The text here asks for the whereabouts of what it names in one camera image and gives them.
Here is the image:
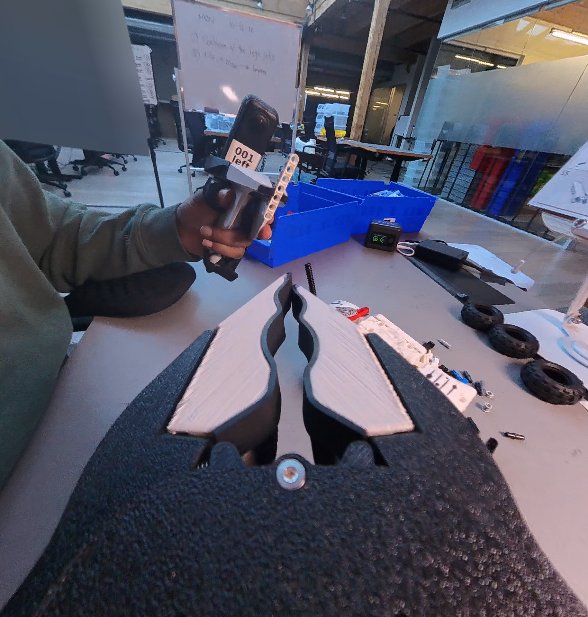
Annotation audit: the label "instruction booklet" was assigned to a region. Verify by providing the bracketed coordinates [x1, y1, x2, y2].
[528, 126, 588, 222]

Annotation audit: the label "black power adapter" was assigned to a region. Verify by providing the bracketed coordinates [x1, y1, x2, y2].
[415, 239, 470, 271]

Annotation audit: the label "white brick-built truck model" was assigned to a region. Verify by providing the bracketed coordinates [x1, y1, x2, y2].
[304, 263, 480, 413]

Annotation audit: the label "black desk mat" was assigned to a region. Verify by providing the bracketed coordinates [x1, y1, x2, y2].
[405, 253, 516, 307]

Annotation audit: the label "black device green display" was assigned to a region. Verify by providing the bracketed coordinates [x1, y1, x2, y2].
[365, 220, 403, 251]

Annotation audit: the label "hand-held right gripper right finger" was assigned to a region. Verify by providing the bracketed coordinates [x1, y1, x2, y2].
[292, 285, 416, 452]

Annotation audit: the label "white beam with holes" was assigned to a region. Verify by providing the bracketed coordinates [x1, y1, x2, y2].
[260, 153, 300, 228]

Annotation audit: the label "green sweatshirt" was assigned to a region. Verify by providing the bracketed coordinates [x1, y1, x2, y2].
[0, 135, 193, 512]

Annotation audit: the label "grey desk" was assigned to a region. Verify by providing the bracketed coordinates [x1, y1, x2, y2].
[0, 198, 588, 617]

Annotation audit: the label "loose small building parts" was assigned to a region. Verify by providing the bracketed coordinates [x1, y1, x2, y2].
[424, 338, 526, 442]

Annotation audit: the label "wire mesh storage rack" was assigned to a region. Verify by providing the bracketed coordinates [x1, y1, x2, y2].
[415, 135, 565, 218]

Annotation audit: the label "person's left hand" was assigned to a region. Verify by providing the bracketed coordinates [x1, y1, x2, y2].
[176, 188, 275, 261]

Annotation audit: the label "black knobby toy tyre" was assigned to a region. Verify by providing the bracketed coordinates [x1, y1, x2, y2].
[488, 323, 540, 359]
[521, 359, 586, 406]
[461, 302, 505, 332]

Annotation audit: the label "white whiteboard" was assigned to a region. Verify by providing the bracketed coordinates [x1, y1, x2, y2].
[171, 0, 304, 121]

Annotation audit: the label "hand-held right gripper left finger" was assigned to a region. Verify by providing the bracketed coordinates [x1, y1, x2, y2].
[167, 273, 294, 454]

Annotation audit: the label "blue storage bin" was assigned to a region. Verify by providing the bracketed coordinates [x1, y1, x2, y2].
[316, 179, 437, 235]
[246, 182, 364, 268]

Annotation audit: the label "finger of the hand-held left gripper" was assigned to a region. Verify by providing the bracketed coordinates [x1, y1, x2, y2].
[222, 183, 267, 234]

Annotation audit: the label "black office chair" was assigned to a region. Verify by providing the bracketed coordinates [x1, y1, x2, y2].
[5, 143, 135, 198]

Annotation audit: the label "white flip chart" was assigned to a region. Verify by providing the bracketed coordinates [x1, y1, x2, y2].
[130, 44, 159, 107]

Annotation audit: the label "white paper pad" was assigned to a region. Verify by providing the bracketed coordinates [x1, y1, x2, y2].
[458, 243, 536, 290]

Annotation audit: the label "white book stand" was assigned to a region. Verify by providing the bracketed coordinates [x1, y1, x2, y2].
[506, 217, 588, 401]

